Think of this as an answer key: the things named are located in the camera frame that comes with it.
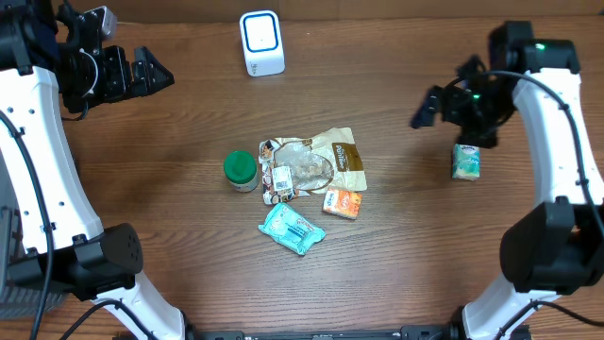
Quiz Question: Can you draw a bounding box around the small teal tissue pack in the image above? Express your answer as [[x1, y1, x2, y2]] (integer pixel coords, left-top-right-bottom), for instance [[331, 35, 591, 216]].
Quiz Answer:
[[452, 144, 480, 180]]

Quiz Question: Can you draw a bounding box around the beige brown snack pouch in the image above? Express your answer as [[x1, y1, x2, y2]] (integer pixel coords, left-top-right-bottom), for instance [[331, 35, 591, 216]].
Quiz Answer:
[[259, 127, 367, 205]]

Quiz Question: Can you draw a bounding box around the orange tissue pack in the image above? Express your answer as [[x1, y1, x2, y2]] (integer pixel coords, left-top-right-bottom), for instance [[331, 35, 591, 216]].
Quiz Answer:
[[322, 187, 362, 220]]

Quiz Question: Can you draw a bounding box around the green lid jar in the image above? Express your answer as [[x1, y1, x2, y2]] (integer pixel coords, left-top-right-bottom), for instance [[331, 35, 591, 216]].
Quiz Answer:
[[223, 151, 260, 193]]

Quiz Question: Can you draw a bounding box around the teal wet wipes pack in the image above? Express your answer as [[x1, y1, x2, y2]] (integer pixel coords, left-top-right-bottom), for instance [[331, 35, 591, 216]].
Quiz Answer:
[[259, 203, 326, 256]]

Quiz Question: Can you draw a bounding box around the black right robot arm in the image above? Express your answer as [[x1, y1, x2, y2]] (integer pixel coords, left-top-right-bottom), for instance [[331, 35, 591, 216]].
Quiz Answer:
[[400, 21, 603, 339]]

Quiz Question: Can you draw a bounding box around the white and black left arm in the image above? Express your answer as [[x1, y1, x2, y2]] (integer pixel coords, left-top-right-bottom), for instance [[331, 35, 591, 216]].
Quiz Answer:
[[1, 1, 193, 339]]

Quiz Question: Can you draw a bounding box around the white barcode scanner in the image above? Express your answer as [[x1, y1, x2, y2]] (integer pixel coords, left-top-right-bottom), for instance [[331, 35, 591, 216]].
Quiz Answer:
[[239, 10, 285, 77]]

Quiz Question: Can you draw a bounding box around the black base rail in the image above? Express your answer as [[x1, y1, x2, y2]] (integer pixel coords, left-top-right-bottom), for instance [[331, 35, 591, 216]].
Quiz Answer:
[[112, 323, 533, 340]]

